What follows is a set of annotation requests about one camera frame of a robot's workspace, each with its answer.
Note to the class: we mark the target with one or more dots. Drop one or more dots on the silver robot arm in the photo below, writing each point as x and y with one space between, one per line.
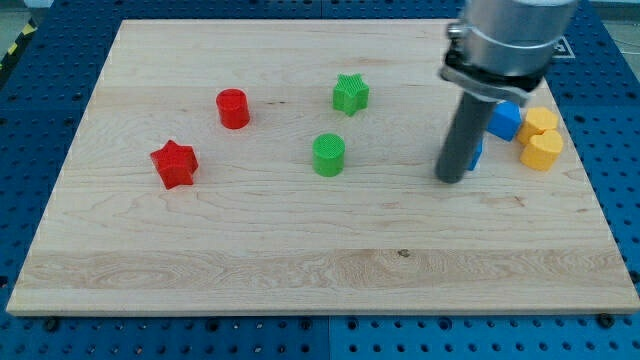
499 50

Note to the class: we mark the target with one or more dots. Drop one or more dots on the green star block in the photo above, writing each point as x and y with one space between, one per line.
350 94

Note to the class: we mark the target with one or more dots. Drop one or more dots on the yellow heart block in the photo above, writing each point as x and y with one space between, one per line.
542 150

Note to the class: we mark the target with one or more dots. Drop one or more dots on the blue block behind rod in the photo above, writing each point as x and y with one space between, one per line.
476 155

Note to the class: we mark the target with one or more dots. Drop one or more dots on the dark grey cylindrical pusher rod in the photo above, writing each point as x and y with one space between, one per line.
469 123

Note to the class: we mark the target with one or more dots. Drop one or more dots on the green cylinder block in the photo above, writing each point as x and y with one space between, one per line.
328 154

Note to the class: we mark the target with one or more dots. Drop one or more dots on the red star block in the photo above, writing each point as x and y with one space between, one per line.
175 164

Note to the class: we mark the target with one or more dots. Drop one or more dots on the light wooden board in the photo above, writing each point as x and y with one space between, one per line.
261 233

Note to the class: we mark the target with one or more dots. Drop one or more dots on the blue cube block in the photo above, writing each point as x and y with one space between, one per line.
505 121

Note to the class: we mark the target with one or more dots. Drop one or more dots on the red cylinder block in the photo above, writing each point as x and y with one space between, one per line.
233 108

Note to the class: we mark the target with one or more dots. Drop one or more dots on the yellow hexagon block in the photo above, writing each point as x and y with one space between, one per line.
536 121

